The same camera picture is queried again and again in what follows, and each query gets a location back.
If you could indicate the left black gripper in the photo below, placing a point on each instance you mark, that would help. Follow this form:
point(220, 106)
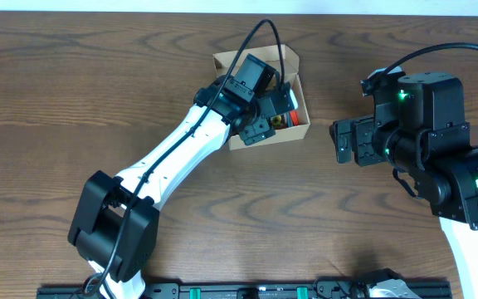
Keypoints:
point(259, 130)

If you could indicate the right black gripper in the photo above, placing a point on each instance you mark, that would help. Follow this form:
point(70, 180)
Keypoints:
point(363, 130)

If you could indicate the black yellow correction tape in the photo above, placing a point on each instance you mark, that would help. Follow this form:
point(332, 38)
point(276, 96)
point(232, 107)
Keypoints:
point(278, 122)

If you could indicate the cardboard box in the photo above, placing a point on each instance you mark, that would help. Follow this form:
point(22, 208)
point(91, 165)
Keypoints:
point(269, 54)

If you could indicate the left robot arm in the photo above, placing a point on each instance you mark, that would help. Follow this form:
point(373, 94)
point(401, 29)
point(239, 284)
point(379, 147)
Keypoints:
point(116, 220)

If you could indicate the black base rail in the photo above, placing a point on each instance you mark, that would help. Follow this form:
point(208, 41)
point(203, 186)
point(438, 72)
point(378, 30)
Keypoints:
point(383, 283)

